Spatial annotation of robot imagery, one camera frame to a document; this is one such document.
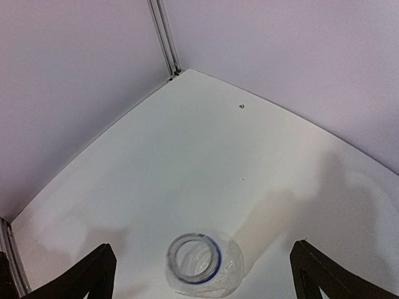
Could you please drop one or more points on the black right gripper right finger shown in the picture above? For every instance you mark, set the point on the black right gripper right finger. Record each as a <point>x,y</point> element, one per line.
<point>314,273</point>

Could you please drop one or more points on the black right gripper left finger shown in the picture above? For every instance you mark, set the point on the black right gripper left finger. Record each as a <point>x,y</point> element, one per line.
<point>91,277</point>

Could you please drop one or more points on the Pepsi bottle blue label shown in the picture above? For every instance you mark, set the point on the Pepsi bottle blue label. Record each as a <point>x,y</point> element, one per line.
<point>204,264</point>

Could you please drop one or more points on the aluminium table front rail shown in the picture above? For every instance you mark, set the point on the aluminium table front rail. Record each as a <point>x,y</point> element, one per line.
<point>9,247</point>

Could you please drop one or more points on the left aluminium corner post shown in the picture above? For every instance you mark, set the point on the left aluminium corner post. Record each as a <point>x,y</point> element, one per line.
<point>164,33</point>

